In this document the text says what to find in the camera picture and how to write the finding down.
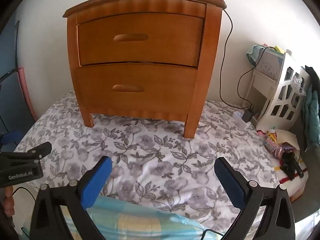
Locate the teal cloth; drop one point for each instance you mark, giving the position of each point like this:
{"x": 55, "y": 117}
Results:
{"x": 252, "y": 52}

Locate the pink foam tube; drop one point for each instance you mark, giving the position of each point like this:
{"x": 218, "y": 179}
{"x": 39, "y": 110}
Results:
{"x": 25, "y": 90}

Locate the black charger plug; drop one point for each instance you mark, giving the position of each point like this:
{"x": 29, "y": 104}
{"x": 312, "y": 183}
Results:
{"x": 248, "y": 116}

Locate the printed white box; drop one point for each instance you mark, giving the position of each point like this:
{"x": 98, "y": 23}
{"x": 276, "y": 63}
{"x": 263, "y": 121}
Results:
{"x": 271, "y": 62}

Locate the teal hanging garment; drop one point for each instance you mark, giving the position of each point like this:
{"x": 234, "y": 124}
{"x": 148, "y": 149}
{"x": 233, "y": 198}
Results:
{"x": 312, "y": 120}

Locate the white laundry basket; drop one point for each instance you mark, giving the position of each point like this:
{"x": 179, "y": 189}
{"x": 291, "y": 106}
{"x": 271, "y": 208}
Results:
{"x": 280, "y": 80}

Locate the pile of toys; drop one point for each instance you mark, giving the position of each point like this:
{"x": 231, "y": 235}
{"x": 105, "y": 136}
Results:
{"x": 287, "y": 155}

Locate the blue-grey refrigerator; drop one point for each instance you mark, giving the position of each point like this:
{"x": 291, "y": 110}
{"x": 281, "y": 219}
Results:
{"x": 10, "y": 100}

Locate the black hanging garment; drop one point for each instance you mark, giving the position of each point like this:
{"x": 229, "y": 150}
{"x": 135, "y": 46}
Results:
{"x": 312, "y": 73}

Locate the checked pastel blanket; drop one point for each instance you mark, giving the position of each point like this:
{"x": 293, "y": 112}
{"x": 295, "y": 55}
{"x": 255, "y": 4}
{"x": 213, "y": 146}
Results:
{"x": 125, "y": 220}

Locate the floral bedsheet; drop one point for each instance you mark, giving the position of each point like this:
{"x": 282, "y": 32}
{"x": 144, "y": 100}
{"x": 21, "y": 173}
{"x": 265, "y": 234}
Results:
{"x": 155, "y": 155}

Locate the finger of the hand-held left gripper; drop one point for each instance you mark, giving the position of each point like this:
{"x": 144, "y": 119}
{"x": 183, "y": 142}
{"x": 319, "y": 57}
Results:
{"x": 10, "y": 138}
{"x": 30, "y": 151}

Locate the person's left hand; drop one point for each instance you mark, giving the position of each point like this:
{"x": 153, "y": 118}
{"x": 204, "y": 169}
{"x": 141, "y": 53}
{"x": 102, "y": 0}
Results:
{"x": 9, "y": 200}

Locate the small white device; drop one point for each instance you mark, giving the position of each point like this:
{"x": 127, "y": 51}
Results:
{"x": 237, "y": 117}

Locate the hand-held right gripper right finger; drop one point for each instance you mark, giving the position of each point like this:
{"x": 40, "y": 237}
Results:
{"x": 231, "y": 182}

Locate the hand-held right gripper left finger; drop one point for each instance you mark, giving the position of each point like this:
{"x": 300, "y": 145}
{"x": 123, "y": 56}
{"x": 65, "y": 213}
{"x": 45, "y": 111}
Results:
{"x": 96, "y": 180}

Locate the wooden nightstand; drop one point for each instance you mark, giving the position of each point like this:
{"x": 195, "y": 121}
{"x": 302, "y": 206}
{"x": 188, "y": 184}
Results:
{"x": 210, "y": 55}

